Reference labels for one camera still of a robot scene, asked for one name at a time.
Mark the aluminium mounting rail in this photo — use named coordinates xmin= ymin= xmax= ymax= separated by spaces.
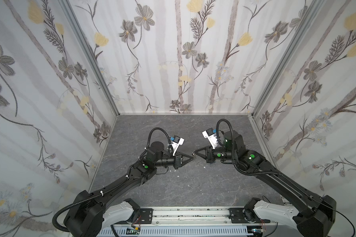
xmin=130 ymin=206 xmax=312 ymax=227

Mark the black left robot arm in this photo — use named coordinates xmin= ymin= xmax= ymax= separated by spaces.
xmin=52 ymin=127 xmax=193 ymax=237

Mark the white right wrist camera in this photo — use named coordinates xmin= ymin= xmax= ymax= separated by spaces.
xmin=202 ymin=128 xmax=218 ymax=149

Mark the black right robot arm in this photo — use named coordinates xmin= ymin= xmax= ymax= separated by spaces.
xmin=194 ymin=128 xmax=338 ymax=237

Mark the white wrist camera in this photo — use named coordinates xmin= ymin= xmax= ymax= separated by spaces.
xmin=202 ymin=128 xmax=218 ymax=149
xmin=170 ymin=136 xmax=185 ymax=156

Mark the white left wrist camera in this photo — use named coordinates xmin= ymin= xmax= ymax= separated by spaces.
xmin=170 ymin=136 xmax=185 ymax=156

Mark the white slotted cable duct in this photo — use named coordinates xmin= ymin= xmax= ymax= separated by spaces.
xmin=114 ymin=226 xmax=253 ymax=237

